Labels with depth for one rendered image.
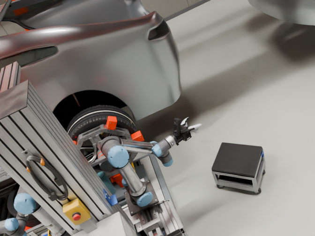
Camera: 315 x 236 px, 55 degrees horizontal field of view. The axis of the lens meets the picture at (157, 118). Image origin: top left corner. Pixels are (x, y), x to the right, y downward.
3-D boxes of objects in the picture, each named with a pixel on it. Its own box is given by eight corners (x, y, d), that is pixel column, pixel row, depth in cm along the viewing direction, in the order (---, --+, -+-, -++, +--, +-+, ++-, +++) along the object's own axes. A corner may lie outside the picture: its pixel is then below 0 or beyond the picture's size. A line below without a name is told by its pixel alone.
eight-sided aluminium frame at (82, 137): (143, 157, 286) (120, 115, 253) (145, 161, 281) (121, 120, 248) (91, 180, 286) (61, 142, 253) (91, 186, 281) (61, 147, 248)
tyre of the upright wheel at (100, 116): (140, 149, 314) (128, 96, 275) (145, 164, 295) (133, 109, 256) (77, 166, 305) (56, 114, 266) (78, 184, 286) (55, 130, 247)
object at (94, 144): (98, 145, 257) (92, 136, 251) (100, 160, 242) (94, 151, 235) (78, 153, 257) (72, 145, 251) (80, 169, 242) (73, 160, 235)
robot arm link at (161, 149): (153, 154, 199) (149, 146, 194) (166, 145, 201) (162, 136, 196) (159, 160, 193) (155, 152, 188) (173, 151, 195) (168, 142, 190)
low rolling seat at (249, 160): (216, 189, 302) (209, 168, 281) (226, 161, 323) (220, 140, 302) (260, 198, 279) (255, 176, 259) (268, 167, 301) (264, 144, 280)
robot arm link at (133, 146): (92, 146, 188) (153, 152, 218) (98, 154, 179) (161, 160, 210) (97, 129, 185) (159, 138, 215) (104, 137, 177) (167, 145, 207)
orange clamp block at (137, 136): (133, 139, 273) (142, 135, 273) (135, 144, 267) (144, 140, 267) (130, 134, 269) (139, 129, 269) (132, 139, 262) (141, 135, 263)
